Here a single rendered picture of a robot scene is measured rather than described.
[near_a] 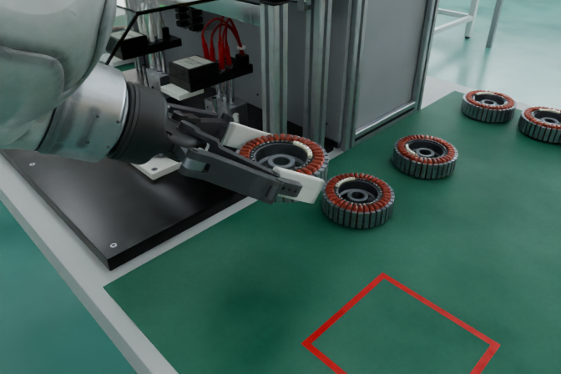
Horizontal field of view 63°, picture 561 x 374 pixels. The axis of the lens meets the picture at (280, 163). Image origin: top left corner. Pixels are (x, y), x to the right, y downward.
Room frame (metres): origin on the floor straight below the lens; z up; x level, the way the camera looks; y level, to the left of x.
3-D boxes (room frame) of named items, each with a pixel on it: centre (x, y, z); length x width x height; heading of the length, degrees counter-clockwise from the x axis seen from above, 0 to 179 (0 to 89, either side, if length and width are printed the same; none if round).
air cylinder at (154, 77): (1.02, 0.28, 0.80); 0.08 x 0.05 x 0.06; 45
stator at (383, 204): (0.59, -0.12, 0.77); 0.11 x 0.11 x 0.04
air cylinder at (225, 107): (0.85, 0.11, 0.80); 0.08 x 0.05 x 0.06; 45
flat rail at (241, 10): (0.91, 0.23, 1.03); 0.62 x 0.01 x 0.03; 45
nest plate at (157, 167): (0.75, 0.21, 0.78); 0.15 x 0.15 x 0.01; 45
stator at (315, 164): (0.47, 0.00, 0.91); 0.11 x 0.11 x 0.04
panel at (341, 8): (1.02, 0.12, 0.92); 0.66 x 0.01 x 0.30; 45
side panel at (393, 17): (0.89, -0.22, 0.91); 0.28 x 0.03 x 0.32; 135
